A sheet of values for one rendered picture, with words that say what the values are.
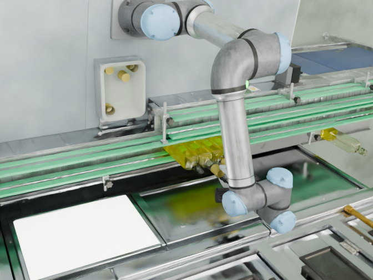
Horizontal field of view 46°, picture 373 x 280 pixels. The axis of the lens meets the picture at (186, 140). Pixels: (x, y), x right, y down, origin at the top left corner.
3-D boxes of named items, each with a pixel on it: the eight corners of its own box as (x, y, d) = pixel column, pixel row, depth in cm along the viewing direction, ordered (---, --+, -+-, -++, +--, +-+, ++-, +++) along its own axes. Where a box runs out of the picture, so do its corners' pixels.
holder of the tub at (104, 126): (96, 126, 177) (102, 134, 171) (93, 58, 165) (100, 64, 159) (136, 120, 184) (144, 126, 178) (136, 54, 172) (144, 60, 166)
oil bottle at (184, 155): (162, 149, 180) (187, 173, 164) (162, 136, 178) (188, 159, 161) (175, 146, 183) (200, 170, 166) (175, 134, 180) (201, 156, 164)
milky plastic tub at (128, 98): (95, 114, 174) (102, 123, 167) (92, 58, 164) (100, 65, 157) (137, 108, 182) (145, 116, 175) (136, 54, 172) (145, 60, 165)
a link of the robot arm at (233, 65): (215, 42, 111) (241, 224, 121) (251, 36, 116) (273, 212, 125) (193, 45, 121) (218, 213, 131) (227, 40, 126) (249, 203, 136)
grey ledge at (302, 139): (208, 153, 205) (221, 164, 197) (209, 136, 202) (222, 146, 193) (355, 122, 247) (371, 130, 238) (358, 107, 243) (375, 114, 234)
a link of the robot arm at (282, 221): (300, 209, 132) (297, 231, 136) (276, 190, 141) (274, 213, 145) (278, 216, 129) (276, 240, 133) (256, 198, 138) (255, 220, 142)
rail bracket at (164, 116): (152, 136, 175) (166, 149, 165) (153, 96, 168) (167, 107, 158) (160, 135, 176) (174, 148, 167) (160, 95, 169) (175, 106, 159)
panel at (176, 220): (8, 226, 151) (27, 294, 124) (7, 219, 149) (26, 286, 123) (231, 173, 190) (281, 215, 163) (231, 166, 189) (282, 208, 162)
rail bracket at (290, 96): (275, 94, 198) (295, 104, 187) (277, 78, 194) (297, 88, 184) (282, 93, 199) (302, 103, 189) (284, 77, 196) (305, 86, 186)
